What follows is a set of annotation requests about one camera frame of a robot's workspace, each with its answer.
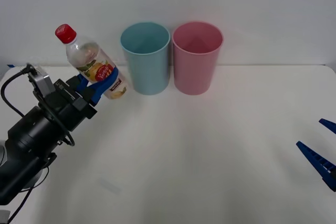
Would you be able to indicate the pale blue plastic bin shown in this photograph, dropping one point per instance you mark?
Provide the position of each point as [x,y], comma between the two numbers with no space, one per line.
[147,69]

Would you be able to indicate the pink plastic bin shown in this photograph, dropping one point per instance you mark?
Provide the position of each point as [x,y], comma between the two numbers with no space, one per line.
[195,72]

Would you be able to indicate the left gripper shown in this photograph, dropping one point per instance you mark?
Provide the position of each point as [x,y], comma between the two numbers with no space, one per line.
[71,111]

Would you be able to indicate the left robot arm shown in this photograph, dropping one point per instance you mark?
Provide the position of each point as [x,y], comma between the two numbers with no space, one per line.
[29,132]

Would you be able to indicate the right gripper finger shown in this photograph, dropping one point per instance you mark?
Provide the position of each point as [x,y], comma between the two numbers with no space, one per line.
[329,124]
[319,162]

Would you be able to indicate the clear plastic bottle red cap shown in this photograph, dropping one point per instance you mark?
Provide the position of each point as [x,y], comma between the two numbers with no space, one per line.
[89,61]

